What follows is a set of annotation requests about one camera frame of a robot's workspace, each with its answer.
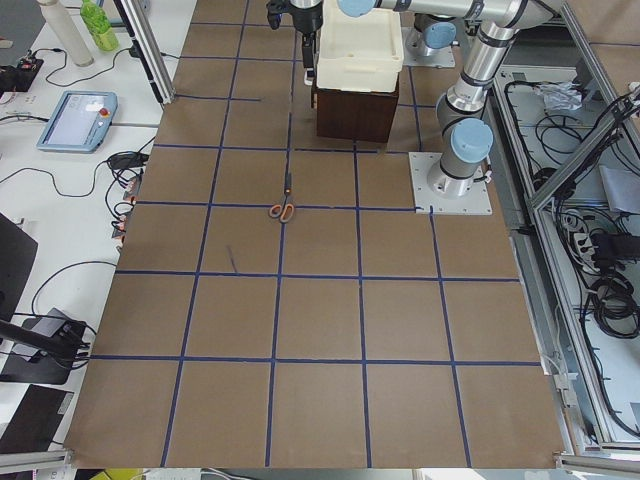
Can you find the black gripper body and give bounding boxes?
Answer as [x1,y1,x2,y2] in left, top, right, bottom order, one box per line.
[289,0,323,35]

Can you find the orange handled scissors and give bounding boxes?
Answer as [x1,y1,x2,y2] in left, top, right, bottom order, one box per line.
[269,172,295,224]

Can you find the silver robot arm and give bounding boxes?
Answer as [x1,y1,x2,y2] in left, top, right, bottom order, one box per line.
[266,1,563,199]
[413,13,457,57]

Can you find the dark brown drawer cabinet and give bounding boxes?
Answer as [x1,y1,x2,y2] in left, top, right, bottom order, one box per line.
[312,82,399,143]

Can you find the cream plastic tray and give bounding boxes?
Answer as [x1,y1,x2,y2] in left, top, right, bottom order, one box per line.
[316,1,404,93]

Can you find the green plastic bottle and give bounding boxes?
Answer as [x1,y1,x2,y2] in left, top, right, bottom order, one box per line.
[80,0,119,52]

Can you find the black power adapter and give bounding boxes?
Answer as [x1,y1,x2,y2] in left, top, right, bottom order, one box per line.
[107,151,149,171]

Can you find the blue teach pendant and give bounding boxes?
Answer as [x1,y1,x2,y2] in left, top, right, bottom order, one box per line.
[36,90,118,153]

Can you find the beige cardboard tube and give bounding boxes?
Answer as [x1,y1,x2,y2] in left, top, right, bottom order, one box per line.
[37,0,94,67]

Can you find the crumpled white paper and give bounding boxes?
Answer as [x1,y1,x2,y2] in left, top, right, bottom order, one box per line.
[535,82,582,111]

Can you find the black monitor stand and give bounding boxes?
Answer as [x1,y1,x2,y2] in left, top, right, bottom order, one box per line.
[1,216,88,385]

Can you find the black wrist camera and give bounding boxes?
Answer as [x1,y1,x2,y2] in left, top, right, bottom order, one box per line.
[266,0,290,30]

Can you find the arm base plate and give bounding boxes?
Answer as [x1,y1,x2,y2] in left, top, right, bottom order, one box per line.
[408,152,492,215]
[402,22,457,68]

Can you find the aluminium frame post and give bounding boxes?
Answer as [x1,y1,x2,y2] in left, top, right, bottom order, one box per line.
[114,0,175,105]

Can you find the black cable bundle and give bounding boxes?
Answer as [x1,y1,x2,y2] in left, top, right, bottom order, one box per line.
[574,269,640,341]

